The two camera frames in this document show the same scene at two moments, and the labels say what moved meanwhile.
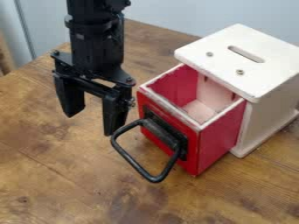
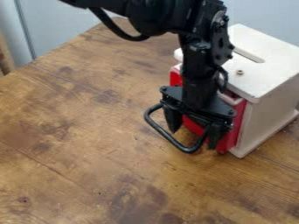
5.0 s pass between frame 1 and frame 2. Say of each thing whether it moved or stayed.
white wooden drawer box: stayed
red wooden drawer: moved
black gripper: moved
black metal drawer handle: moved
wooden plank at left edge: stayed
